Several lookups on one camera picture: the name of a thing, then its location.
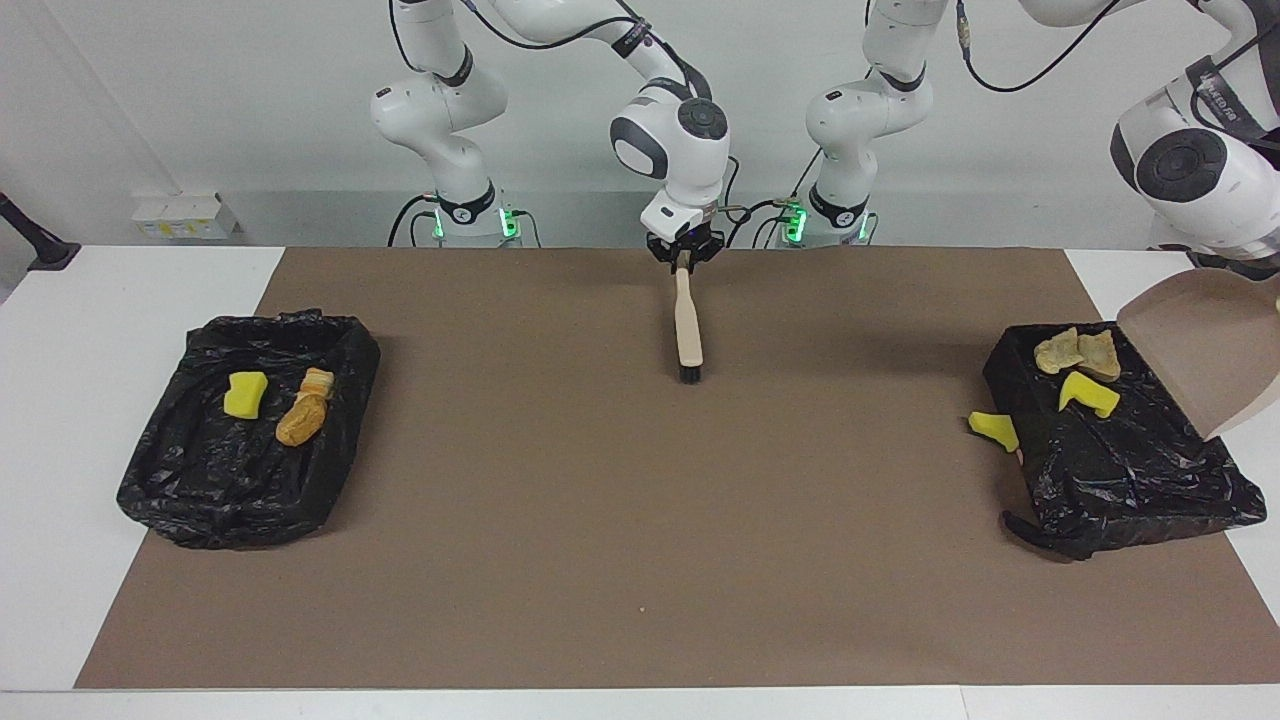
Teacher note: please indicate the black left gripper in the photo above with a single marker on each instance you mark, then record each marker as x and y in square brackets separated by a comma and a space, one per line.
[1235, 264]

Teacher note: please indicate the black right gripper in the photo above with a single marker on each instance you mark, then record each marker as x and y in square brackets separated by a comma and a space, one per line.
[685, 240]

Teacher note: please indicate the beige hand brush black bristles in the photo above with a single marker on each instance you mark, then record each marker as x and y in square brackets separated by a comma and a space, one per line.
[688, 330]

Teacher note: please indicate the beige plastic dustpan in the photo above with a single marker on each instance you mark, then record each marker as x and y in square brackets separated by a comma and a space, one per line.
[1210, 340]

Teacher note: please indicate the pale bread piece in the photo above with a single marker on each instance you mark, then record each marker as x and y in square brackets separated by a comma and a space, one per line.
[1100, 356]

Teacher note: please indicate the notched yellow sponge piece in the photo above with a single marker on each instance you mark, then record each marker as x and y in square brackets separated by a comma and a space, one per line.
[1088, 392]

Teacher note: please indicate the striped croissant piece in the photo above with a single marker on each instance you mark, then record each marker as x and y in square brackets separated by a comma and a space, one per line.
[1058, 352]

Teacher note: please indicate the yellow sponge wedge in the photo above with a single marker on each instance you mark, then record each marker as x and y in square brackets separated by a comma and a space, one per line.
[995, 428]

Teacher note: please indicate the brown bread roll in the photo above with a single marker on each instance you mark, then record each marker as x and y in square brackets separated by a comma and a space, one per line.
[300, 420]

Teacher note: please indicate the yellow sponge green backing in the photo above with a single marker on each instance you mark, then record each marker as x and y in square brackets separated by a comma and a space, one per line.
[245, 394]

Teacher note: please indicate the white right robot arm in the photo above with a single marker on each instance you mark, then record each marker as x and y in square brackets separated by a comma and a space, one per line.
[680, 150]

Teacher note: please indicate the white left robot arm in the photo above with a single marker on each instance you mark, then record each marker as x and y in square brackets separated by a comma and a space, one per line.
[1190, 170]

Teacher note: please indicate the black bag lined bin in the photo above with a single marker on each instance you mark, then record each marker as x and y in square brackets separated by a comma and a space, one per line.
[1130, 470]
[200, 470]

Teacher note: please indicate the black stand foot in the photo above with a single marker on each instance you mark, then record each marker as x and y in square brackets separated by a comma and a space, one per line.
[1215, 250]
[40, 245]

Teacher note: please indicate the brown table mat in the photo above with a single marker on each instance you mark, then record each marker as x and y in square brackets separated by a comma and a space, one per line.
[640, 560]

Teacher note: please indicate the white power strip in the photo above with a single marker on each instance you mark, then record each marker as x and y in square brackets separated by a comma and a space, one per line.
[185, 218]

